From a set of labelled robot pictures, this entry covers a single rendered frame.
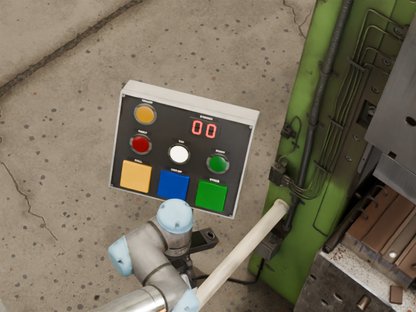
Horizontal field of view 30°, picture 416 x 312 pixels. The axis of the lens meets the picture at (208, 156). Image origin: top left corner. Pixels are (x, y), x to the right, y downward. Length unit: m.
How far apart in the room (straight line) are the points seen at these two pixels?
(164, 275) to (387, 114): 0.55
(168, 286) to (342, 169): 0.71
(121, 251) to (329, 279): 0.70
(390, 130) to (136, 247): 0.57
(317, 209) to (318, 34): 0.69
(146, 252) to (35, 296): 1.40
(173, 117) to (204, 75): 1.56
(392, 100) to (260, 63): 2.01
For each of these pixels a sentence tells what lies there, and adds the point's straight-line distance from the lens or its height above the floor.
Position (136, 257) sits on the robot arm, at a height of 1.26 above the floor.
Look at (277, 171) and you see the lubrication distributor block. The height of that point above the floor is 0.83.
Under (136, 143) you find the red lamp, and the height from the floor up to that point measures 1.09.
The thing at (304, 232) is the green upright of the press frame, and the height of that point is 0.56.
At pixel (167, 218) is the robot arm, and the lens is 1.63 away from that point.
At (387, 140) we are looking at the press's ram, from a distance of 1.65.
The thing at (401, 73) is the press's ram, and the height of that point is 1.61.
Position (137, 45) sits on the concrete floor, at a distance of 3.55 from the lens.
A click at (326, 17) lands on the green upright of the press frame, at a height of 1.47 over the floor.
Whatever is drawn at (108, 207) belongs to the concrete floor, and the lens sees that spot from 3.10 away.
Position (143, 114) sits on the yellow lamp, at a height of 1.17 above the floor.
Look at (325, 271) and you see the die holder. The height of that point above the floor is 0.85.
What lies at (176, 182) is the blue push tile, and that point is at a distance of 1.97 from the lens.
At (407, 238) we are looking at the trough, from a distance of 2.04.
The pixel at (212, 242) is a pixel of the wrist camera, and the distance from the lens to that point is 1.84.
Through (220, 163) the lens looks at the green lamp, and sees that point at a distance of 1.92.
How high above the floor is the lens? 2.74
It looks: 58 degrees down
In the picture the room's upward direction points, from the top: 5 degrees clockwise
